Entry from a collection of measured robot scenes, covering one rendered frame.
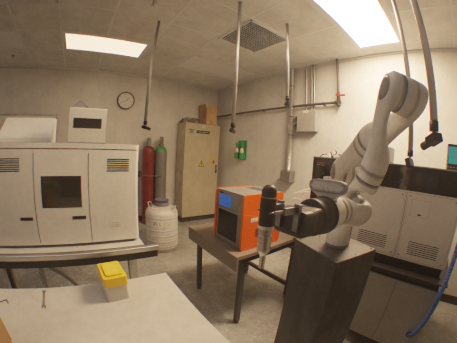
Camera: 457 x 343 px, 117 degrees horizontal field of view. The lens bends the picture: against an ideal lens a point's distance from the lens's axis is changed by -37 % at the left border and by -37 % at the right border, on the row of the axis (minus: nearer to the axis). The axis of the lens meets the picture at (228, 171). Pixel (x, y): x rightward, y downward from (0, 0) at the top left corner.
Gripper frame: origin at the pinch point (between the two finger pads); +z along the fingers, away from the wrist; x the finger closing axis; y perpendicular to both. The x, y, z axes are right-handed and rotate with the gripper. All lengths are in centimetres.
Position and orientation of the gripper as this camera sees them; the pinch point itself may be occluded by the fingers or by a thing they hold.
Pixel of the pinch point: (263, 211)
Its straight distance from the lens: 34.8
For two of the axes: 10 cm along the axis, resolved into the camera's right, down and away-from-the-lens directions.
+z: -8.3, -0.3, -5.6
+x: -5.6, -0.8, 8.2
